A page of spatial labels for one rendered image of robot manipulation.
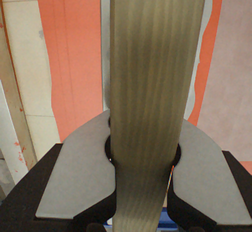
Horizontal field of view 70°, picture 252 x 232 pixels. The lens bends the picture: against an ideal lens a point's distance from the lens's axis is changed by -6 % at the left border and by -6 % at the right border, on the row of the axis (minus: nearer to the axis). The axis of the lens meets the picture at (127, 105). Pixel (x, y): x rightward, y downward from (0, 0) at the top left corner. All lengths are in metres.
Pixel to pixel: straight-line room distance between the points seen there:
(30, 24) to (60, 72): 0.07
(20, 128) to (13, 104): 0.04
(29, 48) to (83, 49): 0.08
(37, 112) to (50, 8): 0.15
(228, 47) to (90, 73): 0.18
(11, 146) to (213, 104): 0.31
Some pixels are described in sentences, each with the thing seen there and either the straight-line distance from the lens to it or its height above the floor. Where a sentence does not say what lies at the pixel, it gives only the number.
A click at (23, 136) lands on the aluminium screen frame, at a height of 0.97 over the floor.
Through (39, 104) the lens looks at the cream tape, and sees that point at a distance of 0.31.
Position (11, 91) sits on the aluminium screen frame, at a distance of 0.30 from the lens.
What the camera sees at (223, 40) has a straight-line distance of 0.27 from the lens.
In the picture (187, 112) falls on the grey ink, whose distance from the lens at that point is 0.29.
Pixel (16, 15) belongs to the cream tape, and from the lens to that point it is 0.29.
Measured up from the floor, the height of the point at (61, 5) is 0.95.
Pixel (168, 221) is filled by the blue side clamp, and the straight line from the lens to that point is 0.41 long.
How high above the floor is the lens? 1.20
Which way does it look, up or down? 62 degrees down
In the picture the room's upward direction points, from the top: 175 degrees counter-clockwise
